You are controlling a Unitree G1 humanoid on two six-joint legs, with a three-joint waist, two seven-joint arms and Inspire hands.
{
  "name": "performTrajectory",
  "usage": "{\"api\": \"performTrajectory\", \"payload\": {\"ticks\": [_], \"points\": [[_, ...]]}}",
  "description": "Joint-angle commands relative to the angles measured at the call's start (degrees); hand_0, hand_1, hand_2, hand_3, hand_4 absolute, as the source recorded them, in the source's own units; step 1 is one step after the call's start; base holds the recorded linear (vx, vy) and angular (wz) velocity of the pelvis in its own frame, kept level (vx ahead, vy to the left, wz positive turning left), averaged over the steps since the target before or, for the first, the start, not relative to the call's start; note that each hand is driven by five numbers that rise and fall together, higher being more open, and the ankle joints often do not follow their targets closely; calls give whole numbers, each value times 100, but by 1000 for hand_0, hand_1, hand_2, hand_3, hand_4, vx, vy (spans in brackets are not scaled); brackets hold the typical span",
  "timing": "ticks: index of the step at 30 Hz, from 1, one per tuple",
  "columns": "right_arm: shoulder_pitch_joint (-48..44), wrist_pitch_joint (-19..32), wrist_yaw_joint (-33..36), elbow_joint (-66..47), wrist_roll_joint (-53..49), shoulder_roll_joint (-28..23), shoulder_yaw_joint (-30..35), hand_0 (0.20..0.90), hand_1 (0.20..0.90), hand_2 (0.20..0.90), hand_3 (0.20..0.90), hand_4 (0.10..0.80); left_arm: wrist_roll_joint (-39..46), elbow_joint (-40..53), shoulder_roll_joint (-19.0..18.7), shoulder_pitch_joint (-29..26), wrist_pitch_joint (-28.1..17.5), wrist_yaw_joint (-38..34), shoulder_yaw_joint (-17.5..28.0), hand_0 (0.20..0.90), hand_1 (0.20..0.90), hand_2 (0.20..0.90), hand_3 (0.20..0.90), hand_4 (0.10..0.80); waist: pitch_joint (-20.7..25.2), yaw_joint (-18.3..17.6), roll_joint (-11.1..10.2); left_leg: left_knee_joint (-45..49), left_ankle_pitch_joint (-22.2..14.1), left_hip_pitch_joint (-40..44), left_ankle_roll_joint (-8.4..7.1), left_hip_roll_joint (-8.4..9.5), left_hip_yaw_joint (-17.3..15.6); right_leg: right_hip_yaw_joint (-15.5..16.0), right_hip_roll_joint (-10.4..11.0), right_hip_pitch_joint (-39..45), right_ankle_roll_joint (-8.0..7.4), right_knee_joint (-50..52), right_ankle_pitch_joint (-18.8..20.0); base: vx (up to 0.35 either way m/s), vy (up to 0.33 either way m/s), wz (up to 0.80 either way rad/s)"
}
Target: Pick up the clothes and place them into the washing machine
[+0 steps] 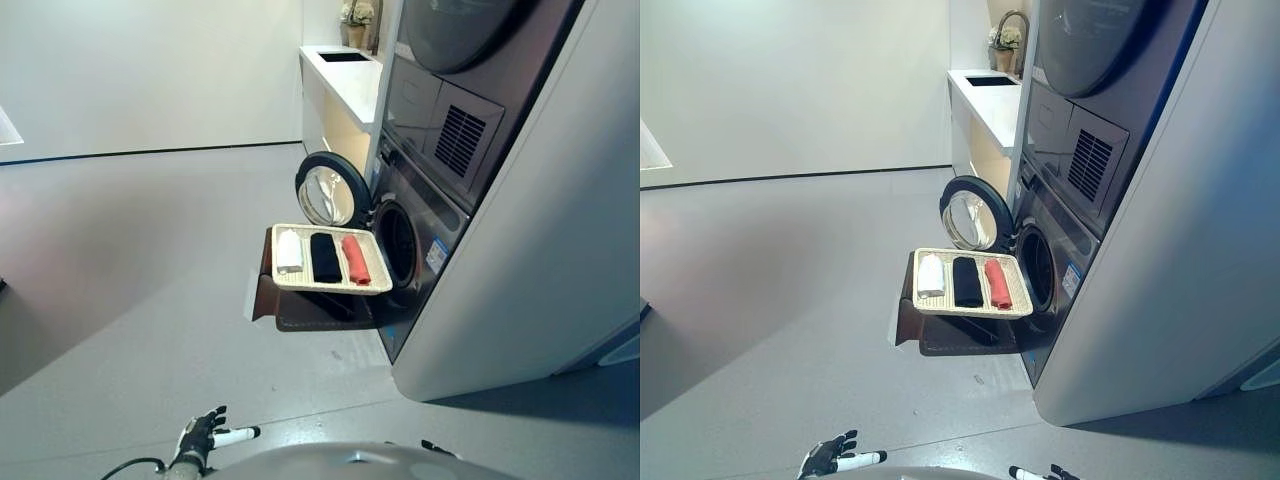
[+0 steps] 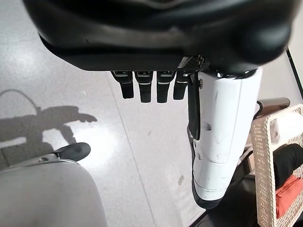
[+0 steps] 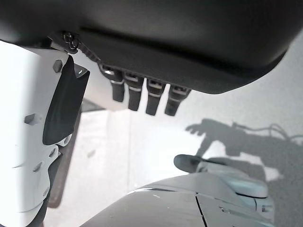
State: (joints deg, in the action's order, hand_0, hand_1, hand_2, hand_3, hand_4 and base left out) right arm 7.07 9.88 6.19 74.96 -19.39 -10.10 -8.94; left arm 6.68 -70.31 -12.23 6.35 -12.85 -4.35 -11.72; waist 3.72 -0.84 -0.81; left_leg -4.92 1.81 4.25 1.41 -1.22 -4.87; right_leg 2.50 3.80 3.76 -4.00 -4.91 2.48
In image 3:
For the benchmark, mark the dark brown stool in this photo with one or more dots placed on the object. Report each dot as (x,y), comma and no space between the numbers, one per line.
(64,179)

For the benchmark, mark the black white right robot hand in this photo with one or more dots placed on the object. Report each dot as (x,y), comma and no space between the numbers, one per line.
(165,35)

